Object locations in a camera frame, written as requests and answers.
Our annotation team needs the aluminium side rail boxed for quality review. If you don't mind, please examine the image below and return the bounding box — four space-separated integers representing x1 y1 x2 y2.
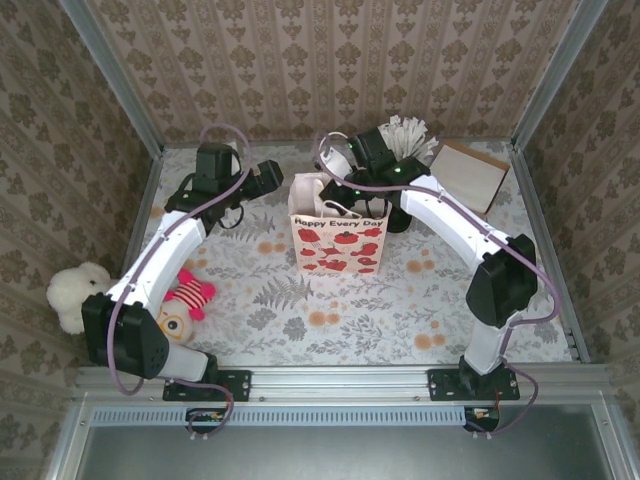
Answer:
94 147 166 369
508 144 592 365

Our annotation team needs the white teddy bear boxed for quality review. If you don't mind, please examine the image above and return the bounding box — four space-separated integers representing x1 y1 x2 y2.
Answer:
46 261 112 335

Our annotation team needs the grey slotted cable duct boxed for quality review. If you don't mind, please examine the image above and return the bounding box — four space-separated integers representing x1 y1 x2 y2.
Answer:
92 405 474 427

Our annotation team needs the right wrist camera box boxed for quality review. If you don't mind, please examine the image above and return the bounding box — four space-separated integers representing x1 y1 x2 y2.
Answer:
319 148 354 180

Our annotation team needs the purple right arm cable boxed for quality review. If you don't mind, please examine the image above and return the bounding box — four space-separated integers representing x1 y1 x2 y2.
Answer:
313 130 559 441

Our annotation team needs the white red paper gift bag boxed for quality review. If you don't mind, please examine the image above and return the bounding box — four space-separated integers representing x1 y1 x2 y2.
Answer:
288 172 389 275

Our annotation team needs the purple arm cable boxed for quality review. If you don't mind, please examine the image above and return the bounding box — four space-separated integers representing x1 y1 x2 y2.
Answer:
106 122 252 442
313 130 559 441

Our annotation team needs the black controller board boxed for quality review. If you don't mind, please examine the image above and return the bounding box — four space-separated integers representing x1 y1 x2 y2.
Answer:
185 407 229 434
463 405 501 432

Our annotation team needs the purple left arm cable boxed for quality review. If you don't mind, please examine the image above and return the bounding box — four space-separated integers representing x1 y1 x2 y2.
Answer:
106 122 252 442

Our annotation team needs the floral patterned tablecloth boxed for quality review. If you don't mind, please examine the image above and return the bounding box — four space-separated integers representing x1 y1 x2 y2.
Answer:
109 142 574 369

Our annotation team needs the grey metal panel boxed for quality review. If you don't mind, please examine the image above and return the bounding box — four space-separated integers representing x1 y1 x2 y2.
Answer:
42 399 640 480

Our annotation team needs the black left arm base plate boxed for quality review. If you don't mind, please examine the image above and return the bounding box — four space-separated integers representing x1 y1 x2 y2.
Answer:
163 368 252 403

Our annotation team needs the white wrapped straws bundle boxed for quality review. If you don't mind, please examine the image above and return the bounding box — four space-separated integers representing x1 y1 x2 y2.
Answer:
377 113 440 161

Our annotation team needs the pink cream plush toy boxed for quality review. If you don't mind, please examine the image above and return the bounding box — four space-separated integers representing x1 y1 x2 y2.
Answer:
154 268 217 345

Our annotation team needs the aluminium frame post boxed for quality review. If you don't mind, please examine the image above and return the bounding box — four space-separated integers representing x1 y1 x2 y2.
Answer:
58 0 166 157
509 0 609 151

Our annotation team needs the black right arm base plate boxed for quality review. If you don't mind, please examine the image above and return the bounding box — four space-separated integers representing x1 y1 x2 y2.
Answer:
427 368 521 402

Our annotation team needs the stack of black cup lids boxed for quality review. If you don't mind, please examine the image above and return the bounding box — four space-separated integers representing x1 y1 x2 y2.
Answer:
387 207 412 234

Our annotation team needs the aluminium front rail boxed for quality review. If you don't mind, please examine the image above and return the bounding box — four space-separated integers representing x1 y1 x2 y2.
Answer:
74 363 609 404

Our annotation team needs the brown cardboard tray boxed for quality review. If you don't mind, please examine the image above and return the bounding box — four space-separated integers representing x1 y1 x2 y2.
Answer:
430 141 512 217

